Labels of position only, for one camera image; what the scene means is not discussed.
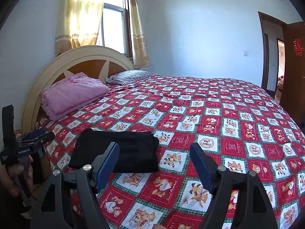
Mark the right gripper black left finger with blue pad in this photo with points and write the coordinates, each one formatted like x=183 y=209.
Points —
x=103 y=166

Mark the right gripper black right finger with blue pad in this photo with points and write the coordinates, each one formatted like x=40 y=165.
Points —
x=206 y=168

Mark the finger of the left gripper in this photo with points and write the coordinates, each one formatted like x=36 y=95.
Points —
x=38 y=142
x=33 y=134

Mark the dark sleeved left forearm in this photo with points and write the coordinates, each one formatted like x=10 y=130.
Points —
x=12 y=208

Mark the person's left hand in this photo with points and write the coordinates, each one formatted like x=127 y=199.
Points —
x=8 y=175

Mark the pink folded blanket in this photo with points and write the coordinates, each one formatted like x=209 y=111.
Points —
x=69 y=94

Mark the red patchwork cartoon bedspread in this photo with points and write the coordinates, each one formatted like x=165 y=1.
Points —
x=235 y=122

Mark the striped pillow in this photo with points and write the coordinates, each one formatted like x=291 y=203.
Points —
x=128 y=77

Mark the cream and brown headboard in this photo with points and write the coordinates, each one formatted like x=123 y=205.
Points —
x=95 y=61

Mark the brown wooden door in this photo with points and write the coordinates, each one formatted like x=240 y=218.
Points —
x=292 y=98

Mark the yellow right curtain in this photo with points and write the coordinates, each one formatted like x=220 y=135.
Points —
x=139 y=48

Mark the yellow curtain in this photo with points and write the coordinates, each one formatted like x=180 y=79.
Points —
x=78 y=24
x=139 y=48

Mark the yellow left curtain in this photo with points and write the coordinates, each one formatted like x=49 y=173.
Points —
x=78 y=24

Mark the white wall switch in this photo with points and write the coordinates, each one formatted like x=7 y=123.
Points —
x=246 y=52

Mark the window with frame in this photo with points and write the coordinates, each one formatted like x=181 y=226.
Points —
x=114 y=28

